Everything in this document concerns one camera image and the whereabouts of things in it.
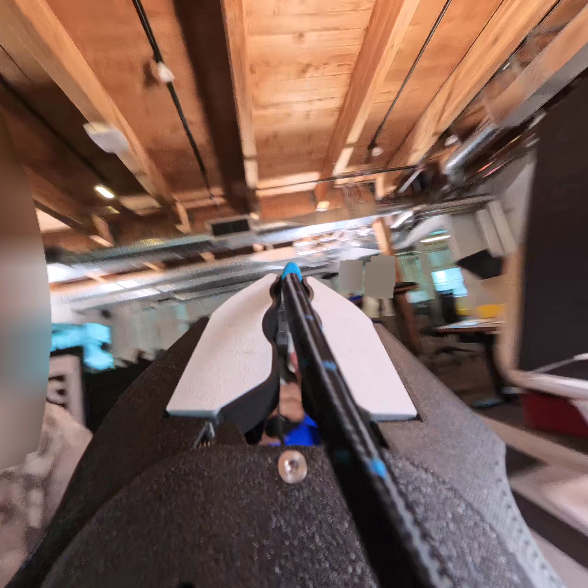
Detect metal air vent grille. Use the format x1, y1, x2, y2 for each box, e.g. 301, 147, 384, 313
209, 216, 252, 238

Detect wooden post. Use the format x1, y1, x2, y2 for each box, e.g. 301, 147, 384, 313
372, 218, 423, 355

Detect black cable teal plug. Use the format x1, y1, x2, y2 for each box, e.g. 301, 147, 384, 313
276, 262, 453, 588

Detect wooden desk black legs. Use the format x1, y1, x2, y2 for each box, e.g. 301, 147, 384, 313
436, 317, 507, 406

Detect red storage bin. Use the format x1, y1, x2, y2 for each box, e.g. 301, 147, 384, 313
521, 390, 588, 438

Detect black framed tag sign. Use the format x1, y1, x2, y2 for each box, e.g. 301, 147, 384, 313
48, 356, 86, 424

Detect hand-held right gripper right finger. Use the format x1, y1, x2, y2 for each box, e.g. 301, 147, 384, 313
301, 276, 419, 422

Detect black panel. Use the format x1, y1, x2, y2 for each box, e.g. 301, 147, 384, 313
85, 358, 153, 433

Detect blue storage bin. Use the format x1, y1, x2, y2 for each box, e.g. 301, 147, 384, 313
282, 416, 321, 446

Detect white ceiling access point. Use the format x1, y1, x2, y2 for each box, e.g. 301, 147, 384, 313
83, 122, 130, 155

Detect person's left hand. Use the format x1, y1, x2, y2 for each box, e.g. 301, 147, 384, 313
278, 382, 307, 420

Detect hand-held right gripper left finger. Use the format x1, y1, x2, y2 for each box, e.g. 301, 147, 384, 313
165, 274, 283, 443

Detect large silver air duct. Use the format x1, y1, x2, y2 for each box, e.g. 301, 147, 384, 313
46, 232, 258, 267

